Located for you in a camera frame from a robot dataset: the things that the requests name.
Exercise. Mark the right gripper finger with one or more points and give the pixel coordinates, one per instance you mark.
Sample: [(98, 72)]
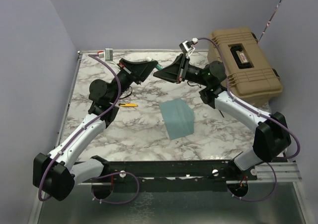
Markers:
[(175, 65), (167, 75)]

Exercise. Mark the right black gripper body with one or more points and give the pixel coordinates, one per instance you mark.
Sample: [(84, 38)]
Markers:
[(183, 70)]

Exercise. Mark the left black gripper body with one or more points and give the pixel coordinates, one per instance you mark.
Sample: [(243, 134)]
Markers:
[(128, 72)]

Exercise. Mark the green glue stick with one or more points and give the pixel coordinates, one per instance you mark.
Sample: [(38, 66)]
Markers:
[(158, 66)]

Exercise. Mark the teal envelope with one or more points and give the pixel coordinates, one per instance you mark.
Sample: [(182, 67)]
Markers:
[(178, 118)]

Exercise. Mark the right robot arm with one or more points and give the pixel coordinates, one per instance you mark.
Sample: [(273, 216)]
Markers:
[(270, 130)]

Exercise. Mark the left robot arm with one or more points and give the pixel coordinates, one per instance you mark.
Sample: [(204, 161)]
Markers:
[(55, 174)]

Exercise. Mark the yellow utility knife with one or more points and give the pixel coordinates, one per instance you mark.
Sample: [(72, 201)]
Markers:
[(128, 105)]

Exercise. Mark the tan plastic tool case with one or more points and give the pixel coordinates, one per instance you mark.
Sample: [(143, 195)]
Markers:
[(250, 74)]

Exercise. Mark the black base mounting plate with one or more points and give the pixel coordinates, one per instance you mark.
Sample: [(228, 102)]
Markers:
[(171, 176)]

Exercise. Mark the striped tape strip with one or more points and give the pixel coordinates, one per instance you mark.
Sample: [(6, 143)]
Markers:
[(270, 19)]

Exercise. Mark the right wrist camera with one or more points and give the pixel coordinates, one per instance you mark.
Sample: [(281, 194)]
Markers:
[(187, 46)]

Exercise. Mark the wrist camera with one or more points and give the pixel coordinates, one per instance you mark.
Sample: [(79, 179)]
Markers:
[(106, 55), (187, 46)]

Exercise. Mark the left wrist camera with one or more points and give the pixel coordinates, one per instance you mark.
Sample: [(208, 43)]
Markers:
[(106, 55)]

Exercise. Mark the aluminium rail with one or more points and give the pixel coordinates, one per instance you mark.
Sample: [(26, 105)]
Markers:
[(285, 172)]

